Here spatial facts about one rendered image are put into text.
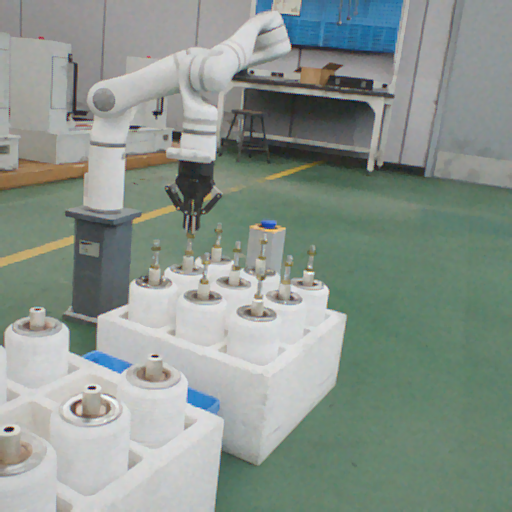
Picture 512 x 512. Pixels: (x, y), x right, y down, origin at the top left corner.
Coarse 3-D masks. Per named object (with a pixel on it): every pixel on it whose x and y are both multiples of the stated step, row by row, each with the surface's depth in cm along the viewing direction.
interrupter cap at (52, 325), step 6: (24, 318) 94; (48, 318) 96; (54, 318) 95; (18, 324) 92; (24, 324) 92; (48, 324) 94; (54, 324) 94; (60, 324) 94; (12, 330) 91; (18, 330) 90; (24, 330) 90; (30, 330) 91; (36, 330) 91; (42, 330) 91; (48, 330) 91; (54, 330) 91; (60, 330) 92; (30, 336) 89; (36, 336) 89; (42, 336) 89
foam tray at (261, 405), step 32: (128, 320) 117; (128, 352) 115; (160, 352) 111; (192, 352) 108; (224, 352) 112; (288, 352) 111; (320, 352) 123; (192, 384) 109; (224, 384) 106; (256, 384) 102; (288, 384) 110; (320, 384) 128; (224, 416) 107; (256, 416) 104; (288, 416) 114; (224, 448) 108; (256, 448) 105
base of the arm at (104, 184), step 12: (96, 156) 147; (108, 156) 147; (120, 156) 149; (96, 168) 148; (108, 168) 148; (120, 168) 150; (84, 180) 151; (96, 180) 148; (108, 180) 148; (120, 180) 151; (84, 192) 152; (96, 192) 149; (108, 192) 149; (120, 192) 152; (84, 204) 153; (96, 204) 150; (108, 204) 150; (120, 204) 153
